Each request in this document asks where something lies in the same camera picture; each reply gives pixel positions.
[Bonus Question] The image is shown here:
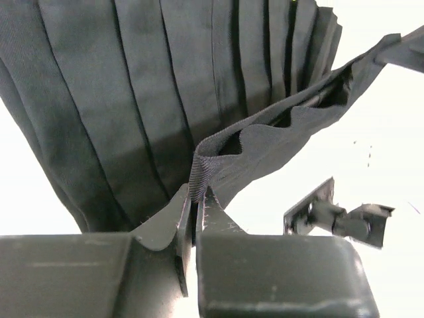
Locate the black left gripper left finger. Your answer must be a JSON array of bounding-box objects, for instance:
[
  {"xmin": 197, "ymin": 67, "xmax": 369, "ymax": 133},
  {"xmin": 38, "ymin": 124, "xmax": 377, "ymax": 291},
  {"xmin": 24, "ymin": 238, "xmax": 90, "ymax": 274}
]
[{"xmin": 1, "ymin": 185, "xmax": 191, "ymax": 317}]

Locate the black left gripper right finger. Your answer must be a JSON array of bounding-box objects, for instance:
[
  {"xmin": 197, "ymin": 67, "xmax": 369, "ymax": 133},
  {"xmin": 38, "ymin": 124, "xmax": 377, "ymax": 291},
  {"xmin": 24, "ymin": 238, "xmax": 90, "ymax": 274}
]
[{"xmin": 196, "ymin": 189, "xmax": 380, "ymax": 317}]

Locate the black pleated skirt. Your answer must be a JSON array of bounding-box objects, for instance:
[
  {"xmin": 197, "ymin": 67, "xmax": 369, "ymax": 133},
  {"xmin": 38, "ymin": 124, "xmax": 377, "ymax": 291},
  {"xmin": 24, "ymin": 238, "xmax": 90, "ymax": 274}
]
[{"xmin": 1, "ymin": 1, "xmax": 423, "ymax": 233}]

